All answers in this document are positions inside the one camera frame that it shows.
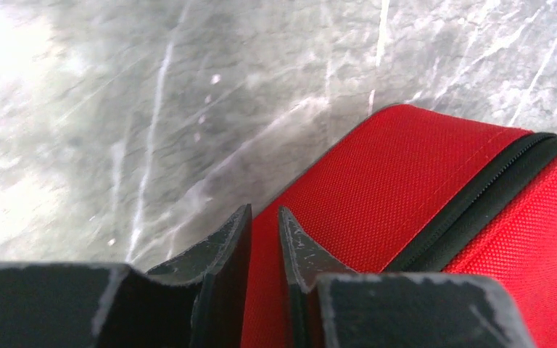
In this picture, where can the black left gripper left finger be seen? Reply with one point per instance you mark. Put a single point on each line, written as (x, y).
(195, 299)

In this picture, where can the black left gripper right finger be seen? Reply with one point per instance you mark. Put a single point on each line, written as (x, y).
(330, 305)

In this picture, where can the red medicine kit case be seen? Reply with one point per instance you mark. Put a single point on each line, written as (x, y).
(413, 190)

